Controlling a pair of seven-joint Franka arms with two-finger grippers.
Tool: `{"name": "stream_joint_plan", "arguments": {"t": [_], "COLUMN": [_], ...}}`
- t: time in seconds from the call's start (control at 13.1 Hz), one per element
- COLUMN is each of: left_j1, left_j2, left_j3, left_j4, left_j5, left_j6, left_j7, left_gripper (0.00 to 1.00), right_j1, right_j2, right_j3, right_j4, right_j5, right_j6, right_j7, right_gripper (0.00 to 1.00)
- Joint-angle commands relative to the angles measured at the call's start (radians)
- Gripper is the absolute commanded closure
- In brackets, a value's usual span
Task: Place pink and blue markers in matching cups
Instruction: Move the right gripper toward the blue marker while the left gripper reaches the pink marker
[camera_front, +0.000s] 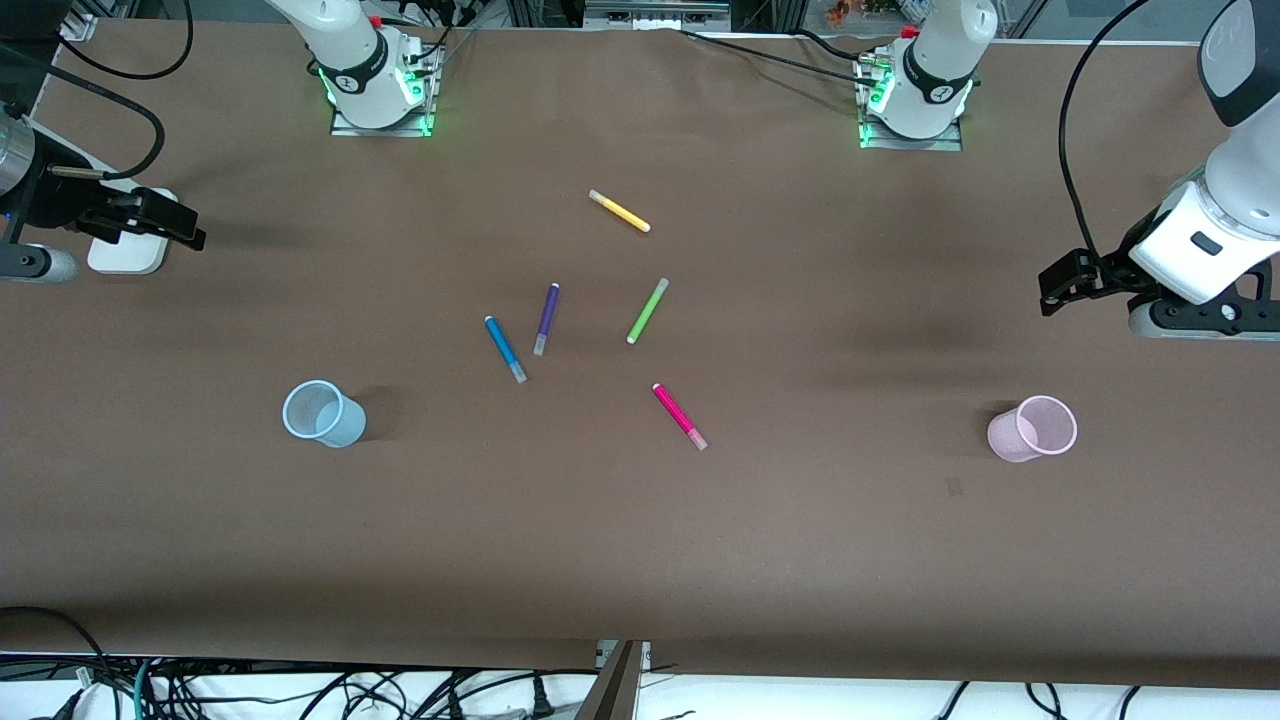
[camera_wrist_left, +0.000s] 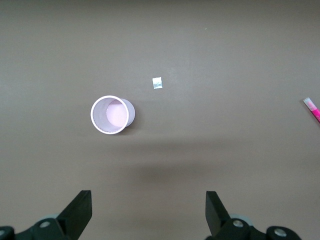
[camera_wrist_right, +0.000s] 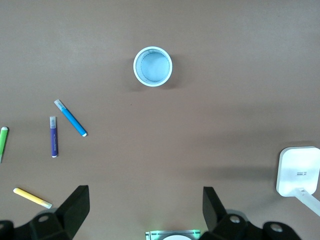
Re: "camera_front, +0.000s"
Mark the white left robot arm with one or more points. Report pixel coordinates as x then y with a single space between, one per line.
935 70

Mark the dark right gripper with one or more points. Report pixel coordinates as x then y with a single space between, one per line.
62 203

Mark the pink plastic cup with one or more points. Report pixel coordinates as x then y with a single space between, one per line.
1032 429

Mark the pink marker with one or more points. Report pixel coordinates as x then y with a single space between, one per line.
679 416

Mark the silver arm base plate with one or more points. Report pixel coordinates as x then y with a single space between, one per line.
910 143
385 127

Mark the blue plastic cup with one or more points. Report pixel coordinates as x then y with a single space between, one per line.
325 414

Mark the brown table cover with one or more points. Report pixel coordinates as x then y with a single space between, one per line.
640 560

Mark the yellow marker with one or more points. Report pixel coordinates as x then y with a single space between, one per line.
620 211

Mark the green marker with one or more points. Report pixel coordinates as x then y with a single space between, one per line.
647 311

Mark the metal table bracket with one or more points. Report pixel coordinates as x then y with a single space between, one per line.
615 685

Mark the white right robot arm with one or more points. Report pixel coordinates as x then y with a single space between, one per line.
350 60

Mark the purple marker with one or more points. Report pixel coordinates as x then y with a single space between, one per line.
547 318

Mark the blue marker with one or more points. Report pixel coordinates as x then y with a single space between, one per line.
505 349

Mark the aluminium frame rail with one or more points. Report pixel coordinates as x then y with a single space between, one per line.
655 12

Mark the white rounded box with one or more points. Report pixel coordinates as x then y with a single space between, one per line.
125 258

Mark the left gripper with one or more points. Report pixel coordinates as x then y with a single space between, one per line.
1112 267

